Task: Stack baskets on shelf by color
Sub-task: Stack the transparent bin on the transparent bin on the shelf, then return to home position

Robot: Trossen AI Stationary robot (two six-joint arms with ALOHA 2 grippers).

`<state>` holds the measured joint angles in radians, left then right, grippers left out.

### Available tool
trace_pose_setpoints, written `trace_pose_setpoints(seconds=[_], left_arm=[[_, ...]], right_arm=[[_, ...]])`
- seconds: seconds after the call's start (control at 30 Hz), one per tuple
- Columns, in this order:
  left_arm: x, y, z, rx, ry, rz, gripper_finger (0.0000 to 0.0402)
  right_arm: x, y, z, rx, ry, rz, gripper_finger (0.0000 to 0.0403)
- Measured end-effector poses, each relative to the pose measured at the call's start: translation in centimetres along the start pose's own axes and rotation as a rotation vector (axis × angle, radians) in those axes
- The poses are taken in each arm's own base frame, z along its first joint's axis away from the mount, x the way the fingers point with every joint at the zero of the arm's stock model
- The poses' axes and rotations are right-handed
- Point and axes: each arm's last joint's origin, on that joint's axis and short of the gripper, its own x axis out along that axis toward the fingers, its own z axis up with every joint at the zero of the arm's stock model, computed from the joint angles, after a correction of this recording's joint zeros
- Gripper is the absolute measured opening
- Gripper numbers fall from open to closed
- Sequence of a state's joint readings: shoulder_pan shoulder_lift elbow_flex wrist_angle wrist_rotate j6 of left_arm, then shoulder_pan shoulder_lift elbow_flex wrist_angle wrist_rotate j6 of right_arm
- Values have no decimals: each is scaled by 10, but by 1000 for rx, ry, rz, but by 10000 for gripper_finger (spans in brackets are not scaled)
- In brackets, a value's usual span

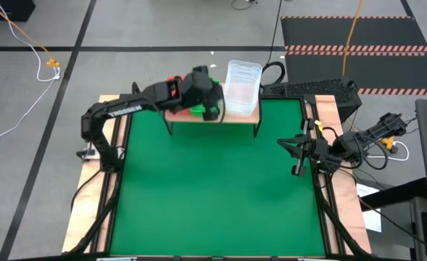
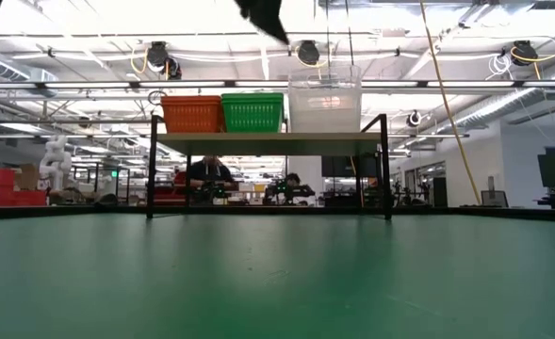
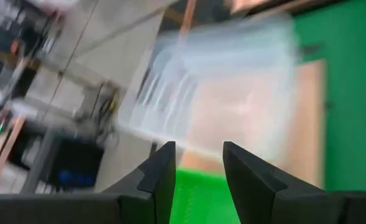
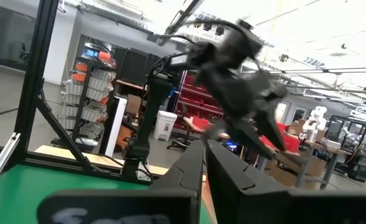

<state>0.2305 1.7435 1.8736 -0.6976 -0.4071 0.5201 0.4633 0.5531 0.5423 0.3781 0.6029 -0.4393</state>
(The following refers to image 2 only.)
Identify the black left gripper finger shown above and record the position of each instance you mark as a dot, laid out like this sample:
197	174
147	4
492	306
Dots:
263	16

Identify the green perforated plastic basket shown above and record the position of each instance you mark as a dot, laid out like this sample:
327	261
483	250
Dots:
252	113

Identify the clear plastic container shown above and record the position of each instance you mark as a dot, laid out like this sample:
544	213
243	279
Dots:
324	113

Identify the orange perforated plastic basket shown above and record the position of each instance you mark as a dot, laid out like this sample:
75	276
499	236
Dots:
191	115

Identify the person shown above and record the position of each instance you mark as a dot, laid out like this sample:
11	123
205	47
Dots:
293	183
210	172

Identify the long horizontal light strip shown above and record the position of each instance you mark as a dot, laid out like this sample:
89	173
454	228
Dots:
88	85

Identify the white humanoid robot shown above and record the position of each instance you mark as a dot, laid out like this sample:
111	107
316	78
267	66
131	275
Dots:
55	162

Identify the brown cardboard box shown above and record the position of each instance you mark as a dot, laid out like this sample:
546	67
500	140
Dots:
27	176

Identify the small grey desk device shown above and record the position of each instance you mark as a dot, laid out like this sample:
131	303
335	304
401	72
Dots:
494	198

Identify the black frame wooden shelf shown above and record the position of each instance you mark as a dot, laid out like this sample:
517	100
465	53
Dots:
267	143

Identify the black frame robot cell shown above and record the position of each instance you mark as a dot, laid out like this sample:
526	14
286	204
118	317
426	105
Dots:
117	183

